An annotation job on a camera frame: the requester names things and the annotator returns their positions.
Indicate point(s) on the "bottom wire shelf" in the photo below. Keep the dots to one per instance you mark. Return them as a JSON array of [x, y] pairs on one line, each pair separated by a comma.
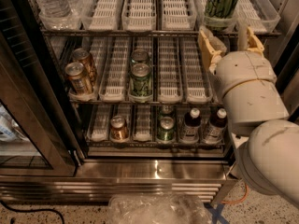
[[107, 143]]

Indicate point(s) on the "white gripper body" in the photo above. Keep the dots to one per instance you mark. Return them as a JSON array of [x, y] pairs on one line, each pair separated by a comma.
[[244, 69]]

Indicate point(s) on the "gold can front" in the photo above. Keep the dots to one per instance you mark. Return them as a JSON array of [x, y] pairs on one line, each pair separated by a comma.
[[77, 74]]

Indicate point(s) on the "glass fridge door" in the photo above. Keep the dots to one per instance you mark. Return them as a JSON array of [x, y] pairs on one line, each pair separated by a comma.
[[32, 91]]

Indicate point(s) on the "clear plastic bag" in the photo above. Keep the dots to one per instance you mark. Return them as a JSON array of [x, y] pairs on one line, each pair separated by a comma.
[[157, 209]]

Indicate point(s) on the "tall green can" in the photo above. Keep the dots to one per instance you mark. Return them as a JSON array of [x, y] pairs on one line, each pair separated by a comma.
[[222, 9]]

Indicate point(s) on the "middle wire shelf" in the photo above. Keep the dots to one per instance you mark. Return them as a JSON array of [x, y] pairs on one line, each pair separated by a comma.
[[100, 102]]

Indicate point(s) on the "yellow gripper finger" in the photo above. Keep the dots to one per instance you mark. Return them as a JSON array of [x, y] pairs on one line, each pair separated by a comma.
[[248, 41], [212, 48]]

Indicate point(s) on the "wire shelf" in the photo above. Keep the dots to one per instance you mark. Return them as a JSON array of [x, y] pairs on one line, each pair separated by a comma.
[[107, 143], [100, 102], [148, 33]]

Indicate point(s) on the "green can bottom shelf front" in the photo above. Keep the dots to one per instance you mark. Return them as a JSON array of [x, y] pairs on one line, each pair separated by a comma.
[[165, 130]]

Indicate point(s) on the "green can middle shelf front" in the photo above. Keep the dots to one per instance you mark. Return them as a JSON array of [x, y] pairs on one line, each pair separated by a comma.
[[140, 80]]

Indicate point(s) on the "green can bottom shelf rear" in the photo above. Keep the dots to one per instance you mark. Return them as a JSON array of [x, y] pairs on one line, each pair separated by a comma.
[[166, 111]]

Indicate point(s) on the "dark bottle white cap left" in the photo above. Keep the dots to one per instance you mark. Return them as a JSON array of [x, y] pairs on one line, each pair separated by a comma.
[[189, 131]]

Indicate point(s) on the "gold can rear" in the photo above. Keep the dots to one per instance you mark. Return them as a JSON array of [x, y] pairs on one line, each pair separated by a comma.
[[83, 56]]

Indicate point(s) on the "gold can bottom shelf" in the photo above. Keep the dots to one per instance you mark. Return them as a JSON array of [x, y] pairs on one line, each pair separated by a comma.
[[119, 130]]

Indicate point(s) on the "stainless steel fridge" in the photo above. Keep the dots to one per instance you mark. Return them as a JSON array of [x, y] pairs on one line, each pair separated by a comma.
[[177, 75]]

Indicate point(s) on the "dark bottle white cap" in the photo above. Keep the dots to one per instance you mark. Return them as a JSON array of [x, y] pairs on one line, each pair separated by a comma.
[[189, 131], [215, 127]]

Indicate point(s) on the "dark bottle white cap right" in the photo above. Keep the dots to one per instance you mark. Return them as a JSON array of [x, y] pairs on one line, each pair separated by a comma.
[[215, 127]]

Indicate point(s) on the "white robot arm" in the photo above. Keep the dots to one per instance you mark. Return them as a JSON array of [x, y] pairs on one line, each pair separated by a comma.
[[266, 143]]

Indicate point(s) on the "top wire shelf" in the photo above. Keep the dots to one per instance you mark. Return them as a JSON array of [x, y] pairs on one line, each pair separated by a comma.
[[148, 33]]

